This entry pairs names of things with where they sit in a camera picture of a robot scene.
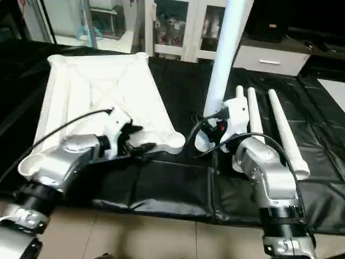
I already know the black shiny table mat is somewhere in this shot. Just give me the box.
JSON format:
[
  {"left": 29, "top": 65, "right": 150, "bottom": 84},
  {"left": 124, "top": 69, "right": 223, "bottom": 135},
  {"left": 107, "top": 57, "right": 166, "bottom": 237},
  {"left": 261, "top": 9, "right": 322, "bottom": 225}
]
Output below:
[{"left": 0, "top": 40, "right": 345, "bottom": 227}]

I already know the black box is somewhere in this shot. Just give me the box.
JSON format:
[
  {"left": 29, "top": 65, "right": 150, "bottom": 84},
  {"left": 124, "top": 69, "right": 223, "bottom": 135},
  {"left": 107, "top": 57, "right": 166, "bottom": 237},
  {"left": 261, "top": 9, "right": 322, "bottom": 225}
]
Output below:
[{"left": 246, "top": 10, "right": 288, "bottom": 43}]

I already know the glass tank metal frame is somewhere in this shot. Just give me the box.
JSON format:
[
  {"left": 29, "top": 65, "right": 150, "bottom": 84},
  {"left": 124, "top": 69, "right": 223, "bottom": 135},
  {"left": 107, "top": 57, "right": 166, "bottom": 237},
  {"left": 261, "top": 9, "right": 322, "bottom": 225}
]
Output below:
[{"left": 90, "top": 5, "right": 126, "bottom": 41}]

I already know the white glass door cabinet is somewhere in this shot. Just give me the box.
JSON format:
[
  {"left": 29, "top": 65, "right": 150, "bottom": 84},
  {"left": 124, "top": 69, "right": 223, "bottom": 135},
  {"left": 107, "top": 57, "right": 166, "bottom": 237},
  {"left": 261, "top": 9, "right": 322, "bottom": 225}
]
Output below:
[{"left": 145, "top": 0, "right": 254, "bottom": 63}]

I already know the white side table board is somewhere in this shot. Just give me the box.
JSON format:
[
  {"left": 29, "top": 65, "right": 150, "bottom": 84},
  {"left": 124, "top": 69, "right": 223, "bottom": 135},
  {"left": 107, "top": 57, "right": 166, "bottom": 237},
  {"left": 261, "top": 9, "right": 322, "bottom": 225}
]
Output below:
[{"left": 318, "top": 78, "right": 345, "bottom": 111}]

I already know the white plastic table top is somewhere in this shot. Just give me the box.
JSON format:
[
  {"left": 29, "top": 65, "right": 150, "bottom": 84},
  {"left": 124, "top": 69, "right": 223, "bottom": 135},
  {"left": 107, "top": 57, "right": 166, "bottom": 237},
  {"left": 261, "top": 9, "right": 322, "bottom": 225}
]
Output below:
[{"left": 17, "top": 52, "right": 186, "bottom": 182}]

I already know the white drawer unit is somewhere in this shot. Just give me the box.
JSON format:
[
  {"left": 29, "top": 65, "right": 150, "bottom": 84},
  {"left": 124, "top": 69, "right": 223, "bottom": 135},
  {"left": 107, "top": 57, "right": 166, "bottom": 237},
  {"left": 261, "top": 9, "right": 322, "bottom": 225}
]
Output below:
[{"left": 231, "top": 44, "right": 311, "bottom": 77}]

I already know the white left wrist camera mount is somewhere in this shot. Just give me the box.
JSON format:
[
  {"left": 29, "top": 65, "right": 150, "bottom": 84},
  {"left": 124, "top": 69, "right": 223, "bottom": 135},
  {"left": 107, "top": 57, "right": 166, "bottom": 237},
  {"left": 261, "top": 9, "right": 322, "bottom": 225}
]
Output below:
[{"left": 103, "top": 107, "right": 133, "bottom": 159}]

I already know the light blue plastic stool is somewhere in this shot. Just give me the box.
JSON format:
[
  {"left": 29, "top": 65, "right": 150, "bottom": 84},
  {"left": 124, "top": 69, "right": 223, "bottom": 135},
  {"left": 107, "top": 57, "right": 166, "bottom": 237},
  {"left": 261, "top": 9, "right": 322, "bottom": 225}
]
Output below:
[{"left": 77, "top": 0, "right": 103, "bottom": 41}]

